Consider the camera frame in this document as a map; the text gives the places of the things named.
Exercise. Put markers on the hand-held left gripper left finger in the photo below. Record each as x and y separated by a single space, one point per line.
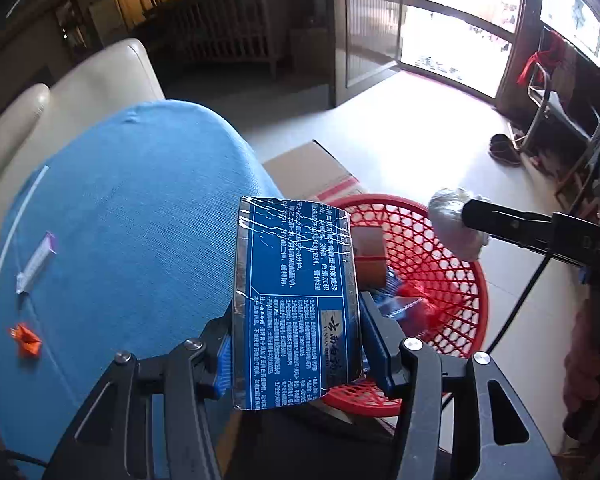
223 360

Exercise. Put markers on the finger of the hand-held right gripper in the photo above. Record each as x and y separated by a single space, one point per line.
500 220

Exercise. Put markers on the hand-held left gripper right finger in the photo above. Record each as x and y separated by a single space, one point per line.
375 345

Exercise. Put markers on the white wad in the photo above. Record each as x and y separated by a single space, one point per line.
450 230

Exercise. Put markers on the red plastic bag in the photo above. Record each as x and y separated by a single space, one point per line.
420 292

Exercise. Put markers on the red mesh plastic basket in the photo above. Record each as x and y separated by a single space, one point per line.
430 250

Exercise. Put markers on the blue carton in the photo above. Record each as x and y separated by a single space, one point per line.
290 300

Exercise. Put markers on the small blue foil packet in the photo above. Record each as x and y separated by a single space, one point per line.
397 305

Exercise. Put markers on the brown shoe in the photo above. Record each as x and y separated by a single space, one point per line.
504 150

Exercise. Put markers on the brown cardboard piece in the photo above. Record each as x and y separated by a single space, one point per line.
370 255

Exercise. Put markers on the dark red fuzzy garment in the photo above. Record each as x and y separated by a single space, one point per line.
592 370

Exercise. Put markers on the red ribbon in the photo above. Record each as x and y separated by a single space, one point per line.
535 62

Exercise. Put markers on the blue table cloth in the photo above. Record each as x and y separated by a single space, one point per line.
130 210

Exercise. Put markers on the brown cardboard box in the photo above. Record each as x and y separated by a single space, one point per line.
305 165

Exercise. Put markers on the orange crumpled wrapper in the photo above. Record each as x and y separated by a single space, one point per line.
26 341

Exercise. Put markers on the white and purple sachet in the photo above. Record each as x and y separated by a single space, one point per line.
37 260

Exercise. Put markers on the brown wooden door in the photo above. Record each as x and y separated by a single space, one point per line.
370 35

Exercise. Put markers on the thin white stick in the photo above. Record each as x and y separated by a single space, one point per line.
35 187

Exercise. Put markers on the beige leather sofa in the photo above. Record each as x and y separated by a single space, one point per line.
100 75

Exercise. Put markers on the dark wooden crib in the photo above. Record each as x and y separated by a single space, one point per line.
220 30

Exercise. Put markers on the metal frame chair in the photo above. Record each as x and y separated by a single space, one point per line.
555 115

